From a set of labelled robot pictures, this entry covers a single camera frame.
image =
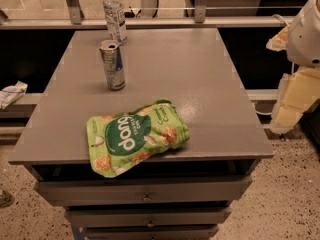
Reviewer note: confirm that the silver blue redbull can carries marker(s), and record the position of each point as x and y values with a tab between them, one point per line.
112	63

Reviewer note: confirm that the clear plastic water bottle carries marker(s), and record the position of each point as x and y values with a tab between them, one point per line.
115	19

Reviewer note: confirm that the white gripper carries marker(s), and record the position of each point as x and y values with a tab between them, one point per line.
305	39

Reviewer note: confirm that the grey metal railing frame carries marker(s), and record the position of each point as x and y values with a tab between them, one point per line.
69	14

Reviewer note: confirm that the grey drawer cabinet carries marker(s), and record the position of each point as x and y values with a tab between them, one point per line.
160	159

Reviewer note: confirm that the dark shoe tip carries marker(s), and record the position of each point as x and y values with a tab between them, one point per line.
6	199

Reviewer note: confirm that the white wipes packet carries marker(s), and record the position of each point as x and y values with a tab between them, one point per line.
12	93

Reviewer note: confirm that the green dang chips bag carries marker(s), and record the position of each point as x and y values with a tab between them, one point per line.
119	142

